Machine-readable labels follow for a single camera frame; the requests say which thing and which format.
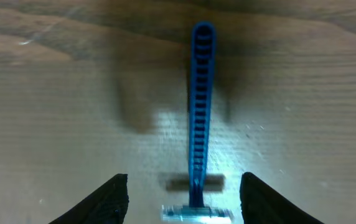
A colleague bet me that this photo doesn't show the blue disposable razor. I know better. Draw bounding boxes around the blue disposable razor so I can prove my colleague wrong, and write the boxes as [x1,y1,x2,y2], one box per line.
[161,21,233,223]

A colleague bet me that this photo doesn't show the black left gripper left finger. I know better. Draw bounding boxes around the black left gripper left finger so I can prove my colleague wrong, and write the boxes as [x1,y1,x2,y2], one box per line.
[49,174,129,224]

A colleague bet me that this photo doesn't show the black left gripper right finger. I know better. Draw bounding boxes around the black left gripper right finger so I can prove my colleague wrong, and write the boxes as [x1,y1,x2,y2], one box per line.
[240,172,322,224]

